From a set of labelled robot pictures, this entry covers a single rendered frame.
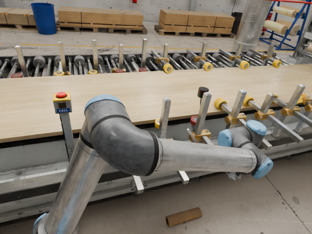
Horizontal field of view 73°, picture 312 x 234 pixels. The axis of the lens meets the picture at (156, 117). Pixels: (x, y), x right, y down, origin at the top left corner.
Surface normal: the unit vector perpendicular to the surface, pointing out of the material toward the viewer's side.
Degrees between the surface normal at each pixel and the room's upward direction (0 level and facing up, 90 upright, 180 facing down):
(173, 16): 90
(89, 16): 90
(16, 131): 0
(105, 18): 90
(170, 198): 0
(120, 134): 25
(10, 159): 90
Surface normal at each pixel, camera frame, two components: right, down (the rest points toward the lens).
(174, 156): 0.55, 0.00
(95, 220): 0.10, -0.82
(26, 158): 0.33, 0.57
